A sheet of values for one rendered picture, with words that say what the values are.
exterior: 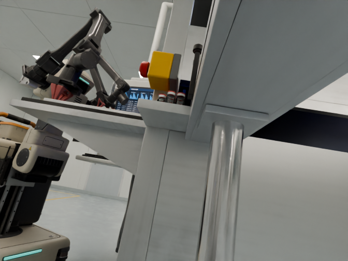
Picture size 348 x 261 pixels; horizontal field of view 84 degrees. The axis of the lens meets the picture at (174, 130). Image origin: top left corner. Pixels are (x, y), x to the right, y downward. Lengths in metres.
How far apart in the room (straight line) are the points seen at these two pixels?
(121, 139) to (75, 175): 6.16
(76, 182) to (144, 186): 6.26
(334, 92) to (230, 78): 0.52
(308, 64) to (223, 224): 0.20
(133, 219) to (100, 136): 0.28
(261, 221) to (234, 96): 0.36
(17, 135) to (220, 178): 1.49
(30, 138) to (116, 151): 0.82
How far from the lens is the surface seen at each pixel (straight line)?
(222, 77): 0.22
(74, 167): 6.81
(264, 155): 0.55
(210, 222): 0.29
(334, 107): 0.69
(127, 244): 0.52
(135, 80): 1.79
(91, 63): 0.74
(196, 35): 0.67
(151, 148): 0.50
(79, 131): 0.68
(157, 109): 0.39
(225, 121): 0.30
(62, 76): 0.79
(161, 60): 0.49
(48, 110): 0.65
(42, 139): 1.36
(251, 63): 0.20
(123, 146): 0.62
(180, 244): 0.51
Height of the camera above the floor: 0.73
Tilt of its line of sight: 15 degrees up
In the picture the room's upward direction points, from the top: 10 degrees clockwise
